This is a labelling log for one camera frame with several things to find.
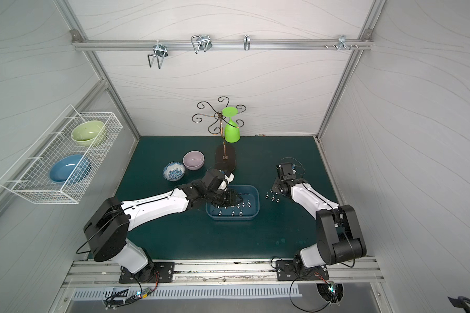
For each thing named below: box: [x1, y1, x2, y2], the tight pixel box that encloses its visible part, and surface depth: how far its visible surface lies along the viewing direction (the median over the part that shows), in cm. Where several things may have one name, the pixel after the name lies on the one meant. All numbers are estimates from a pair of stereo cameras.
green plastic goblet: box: [221, 106, 241, 143], surface depth 92 cm
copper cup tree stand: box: [191, 95, 247, 160], surface depth 89 cm
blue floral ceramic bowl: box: [162, 161, 186, 182], surface depth 103 cm
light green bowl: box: [71, 119, 105, 147], surface depth 75 cm
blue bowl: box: [49, 154, 91, 184], surface depth 65 cm
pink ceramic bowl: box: [182, 150, 205, 171], surface depth 106 cm
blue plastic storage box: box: [205, 184, 260, 221], surface depth 90 cm
